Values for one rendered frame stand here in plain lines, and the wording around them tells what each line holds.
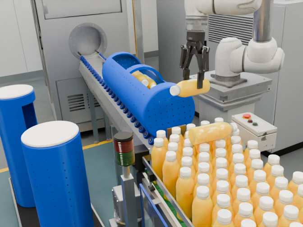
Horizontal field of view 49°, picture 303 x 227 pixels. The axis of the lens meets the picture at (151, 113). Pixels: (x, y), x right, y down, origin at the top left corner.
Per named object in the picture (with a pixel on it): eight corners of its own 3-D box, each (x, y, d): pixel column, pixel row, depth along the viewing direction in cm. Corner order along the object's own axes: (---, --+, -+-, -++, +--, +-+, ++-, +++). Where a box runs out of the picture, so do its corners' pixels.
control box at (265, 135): (248, 130, 165) (249, 111, 161) (275, 148, 148) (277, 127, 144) (230, 134, 162) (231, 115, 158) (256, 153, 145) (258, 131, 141)
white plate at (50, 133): (87, 122, 175) (88, 124, 175) (41, 119, 182) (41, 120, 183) (61, 147, 151) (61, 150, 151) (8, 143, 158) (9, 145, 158)
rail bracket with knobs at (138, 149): (149, 161, 162) (148, 142, 158) (154, 168, 156) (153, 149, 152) (129, 166, 159) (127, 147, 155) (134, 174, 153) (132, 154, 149)
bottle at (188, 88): (204, 74, 147) (175, 78, 135) (213, 85, 145) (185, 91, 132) (195, 84, 152) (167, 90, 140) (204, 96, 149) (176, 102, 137)
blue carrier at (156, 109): (142, 84, 252) (136, 47, 240) (197, 131, 176) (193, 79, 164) (105, 94, 244) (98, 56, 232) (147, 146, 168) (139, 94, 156)
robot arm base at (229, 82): (220, 74, 226) (220, 66, 224) (248, 81, 211) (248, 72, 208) (202, 81, 216) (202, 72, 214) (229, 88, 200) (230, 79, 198)
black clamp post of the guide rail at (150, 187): (152, 186, 143) (151, 170, 140) (155, 190, 141) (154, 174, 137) (148, 188, 143) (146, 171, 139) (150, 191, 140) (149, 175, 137)
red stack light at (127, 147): (130, 142, 115) (129, 132, 113) (136, 150, 109) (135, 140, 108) (112, 146, 113) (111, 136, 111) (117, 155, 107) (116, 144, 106)
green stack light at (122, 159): (131, 155, 117) (130, 142, 115) (137, 164, 111) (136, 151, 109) (113, 159, 115) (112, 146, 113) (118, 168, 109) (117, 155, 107)
